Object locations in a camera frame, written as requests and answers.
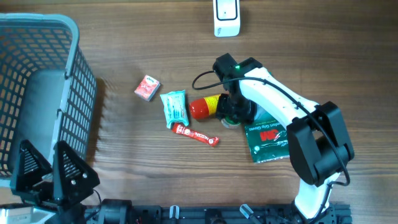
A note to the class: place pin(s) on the grey plastic basket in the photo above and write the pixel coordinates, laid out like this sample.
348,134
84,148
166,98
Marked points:
48,90

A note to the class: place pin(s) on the small red tissue pack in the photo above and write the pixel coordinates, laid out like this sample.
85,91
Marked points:
147,88

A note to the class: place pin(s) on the green 3M gloves pack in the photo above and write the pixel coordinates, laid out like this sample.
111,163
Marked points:
267,139

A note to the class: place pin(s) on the black mounting rail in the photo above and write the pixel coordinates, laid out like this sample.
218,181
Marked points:
122,211

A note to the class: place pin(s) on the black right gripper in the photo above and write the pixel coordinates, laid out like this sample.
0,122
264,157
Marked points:
246,116

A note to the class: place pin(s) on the white barcode scanner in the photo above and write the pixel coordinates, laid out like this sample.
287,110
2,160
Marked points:
227,19

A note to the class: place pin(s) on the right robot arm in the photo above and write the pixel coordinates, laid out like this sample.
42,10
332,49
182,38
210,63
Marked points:
318,140

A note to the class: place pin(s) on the mint toilet wipes pack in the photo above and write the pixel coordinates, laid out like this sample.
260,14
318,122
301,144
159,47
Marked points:
175,108

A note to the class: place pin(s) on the green lid can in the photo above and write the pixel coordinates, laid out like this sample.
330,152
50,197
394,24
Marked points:
229,124

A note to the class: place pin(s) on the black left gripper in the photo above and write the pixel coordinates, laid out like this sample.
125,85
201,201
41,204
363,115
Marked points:
66,191

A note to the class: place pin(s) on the red sriracha sauce bottle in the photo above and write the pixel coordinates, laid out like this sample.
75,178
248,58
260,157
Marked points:
204,107

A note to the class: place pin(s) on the red Nescafe sachet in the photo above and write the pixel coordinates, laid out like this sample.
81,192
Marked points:
193,134

